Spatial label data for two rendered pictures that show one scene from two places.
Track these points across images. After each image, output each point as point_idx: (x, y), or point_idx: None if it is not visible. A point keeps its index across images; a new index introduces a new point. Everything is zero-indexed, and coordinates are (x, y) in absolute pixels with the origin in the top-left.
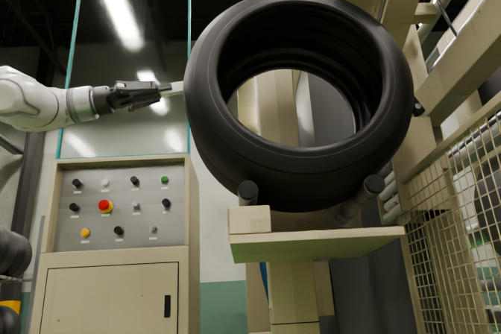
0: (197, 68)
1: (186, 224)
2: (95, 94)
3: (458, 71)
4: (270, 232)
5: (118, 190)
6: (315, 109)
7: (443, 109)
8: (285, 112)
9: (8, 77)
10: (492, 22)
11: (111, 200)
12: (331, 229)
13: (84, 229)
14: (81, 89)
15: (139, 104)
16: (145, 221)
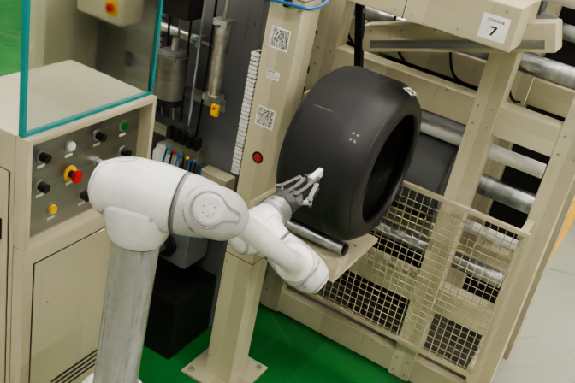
0: (358, 187)
1: None
2: (293, 210)
3: None
4: (345, 268)
5: (81, 150)
6: (262, 34)
7: None
8: (296, 104)
9: (328, 272)
10: (449, 108)
11: (74, 163)
12: (360, 253)
13: (54, 207)
14: (288, 211)
15: (287, 188)
16: None
